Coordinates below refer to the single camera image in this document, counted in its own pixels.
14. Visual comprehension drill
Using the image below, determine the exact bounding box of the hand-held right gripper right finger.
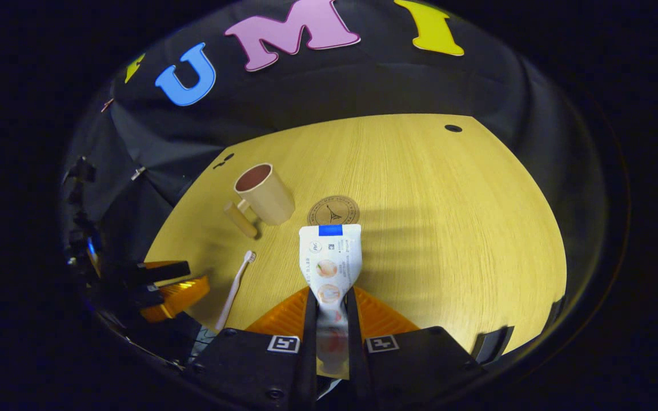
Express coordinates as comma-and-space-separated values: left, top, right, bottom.
345, 287, 487, 411

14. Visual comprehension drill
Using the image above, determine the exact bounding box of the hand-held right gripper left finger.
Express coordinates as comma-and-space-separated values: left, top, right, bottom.
186, 287, 319, 411

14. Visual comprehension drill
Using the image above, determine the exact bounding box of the white toothbrush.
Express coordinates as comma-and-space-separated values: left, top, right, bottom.
215, 250, 257, 332

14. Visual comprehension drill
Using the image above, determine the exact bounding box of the white toothpaste tube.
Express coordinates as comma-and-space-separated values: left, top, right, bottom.
298, 224, 363, 380

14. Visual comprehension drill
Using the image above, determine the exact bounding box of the beige cup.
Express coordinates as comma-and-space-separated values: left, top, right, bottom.
223, 163, 296, 239

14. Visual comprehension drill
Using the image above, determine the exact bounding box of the round brown coaster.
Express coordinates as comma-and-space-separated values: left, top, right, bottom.
307, 195, 360, 227

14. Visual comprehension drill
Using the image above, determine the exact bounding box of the black backdrop cloth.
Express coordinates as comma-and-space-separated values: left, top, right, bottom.
61, 0, 629, 332

